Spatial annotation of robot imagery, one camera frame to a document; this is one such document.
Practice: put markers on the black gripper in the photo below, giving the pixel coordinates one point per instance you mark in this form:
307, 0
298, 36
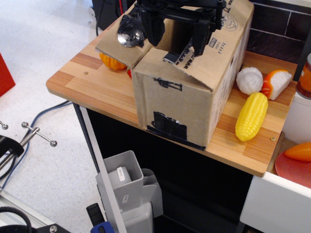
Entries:
205, 15

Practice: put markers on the brown cardboard box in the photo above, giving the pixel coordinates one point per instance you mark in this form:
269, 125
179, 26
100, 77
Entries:
178, 95

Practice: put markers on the metal spoon taped left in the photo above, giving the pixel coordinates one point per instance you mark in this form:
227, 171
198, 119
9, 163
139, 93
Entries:
131, 32

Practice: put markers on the red toy tomato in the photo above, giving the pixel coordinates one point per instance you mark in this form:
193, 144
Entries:
129, 73

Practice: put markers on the black device on floor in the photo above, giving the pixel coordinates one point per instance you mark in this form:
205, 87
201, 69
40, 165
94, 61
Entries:
107, 11

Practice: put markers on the orange toy pumpkin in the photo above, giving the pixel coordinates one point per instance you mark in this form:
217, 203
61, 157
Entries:
112, 63

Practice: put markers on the white toy garlic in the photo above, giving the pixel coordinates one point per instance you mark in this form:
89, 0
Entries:
249, 80

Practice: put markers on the yellow toy corn cob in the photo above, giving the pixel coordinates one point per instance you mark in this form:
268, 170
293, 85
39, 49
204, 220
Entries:
251, 117

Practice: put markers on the orange white toy sushi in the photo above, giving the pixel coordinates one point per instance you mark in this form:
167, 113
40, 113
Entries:
275, 82

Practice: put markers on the orange label can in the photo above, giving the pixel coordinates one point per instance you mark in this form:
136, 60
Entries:
304, 84

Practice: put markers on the grey plastic bin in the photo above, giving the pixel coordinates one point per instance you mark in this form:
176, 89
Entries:
131, 195

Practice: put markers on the orange toy carrot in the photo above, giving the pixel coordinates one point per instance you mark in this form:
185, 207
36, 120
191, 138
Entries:
301, 152

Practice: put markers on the red box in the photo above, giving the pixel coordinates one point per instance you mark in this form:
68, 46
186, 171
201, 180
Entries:
6, 80

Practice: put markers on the red plate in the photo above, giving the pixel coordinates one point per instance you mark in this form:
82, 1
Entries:
293, 170

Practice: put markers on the white drawer unit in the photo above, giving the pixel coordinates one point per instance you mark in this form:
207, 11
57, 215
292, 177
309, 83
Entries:
274, 204

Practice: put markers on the metal clamp with handle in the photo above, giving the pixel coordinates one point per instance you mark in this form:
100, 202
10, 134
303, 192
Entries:
16, 149

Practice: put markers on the blue black tool handle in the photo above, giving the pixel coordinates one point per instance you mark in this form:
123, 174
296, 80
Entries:
97, 220

